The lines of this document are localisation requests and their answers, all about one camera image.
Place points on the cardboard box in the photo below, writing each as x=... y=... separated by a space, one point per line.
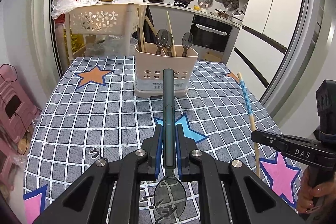
x=213 y=56

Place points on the person's right hand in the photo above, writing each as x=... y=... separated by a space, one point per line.
x=304 y=195

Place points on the crumpled clear plastic bag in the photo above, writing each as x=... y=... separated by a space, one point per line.
x=68 y=3

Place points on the pink plastic stool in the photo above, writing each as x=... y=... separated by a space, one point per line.
x=9 y=158
x=15 y=98

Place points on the beige plastic utensil holder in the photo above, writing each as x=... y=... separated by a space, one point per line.
x=162 y=82

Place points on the black chopstick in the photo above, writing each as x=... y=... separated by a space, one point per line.
x=137 y=40

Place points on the small metal pot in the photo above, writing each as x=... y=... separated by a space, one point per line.
x=221 y=14

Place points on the clear plastic bags under basket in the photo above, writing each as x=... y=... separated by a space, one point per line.
x=110 y=45

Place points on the round metal steamer rack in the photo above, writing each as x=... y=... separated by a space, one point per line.
x=204 y=1

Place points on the yellow oil bottle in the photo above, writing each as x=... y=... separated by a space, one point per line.
x=77 y=41

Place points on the white refrigerator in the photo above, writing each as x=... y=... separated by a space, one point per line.
x=273 y=3

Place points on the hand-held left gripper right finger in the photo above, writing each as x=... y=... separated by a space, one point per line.
x=179 y=150

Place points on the plain wooden chopstick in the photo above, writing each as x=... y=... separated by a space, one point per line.
x=171 y=29
x=142 y=29
x=151 y=26

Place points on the yellow bowl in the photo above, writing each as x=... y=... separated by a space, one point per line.
x=197 y=7

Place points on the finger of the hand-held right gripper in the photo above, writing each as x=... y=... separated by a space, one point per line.
x=267 y=138

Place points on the round dark wall rack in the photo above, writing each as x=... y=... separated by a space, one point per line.
x=231 y=1

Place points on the black built-in oven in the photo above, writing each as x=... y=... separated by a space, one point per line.
x=210 y=33

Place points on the blue-patterned wooden chopstick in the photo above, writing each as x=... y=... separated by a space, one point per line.
x=246 y=100

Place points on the beige flower-hole basket rack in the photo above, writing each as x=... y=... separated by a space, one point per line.
x=99 y=19

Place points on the blue checked star tablecloth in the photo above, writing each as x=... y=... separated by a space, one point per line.
x=92 y=121

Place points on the grey kitchen counter cabinet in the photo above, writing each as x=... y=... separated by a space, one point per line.
x=183 y=20

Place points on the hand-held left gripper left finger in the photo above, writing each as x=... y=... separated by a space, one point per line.
x=159 y=150

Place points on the white rice cooker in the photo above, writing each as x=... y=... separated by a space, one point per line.
x=238 y=14

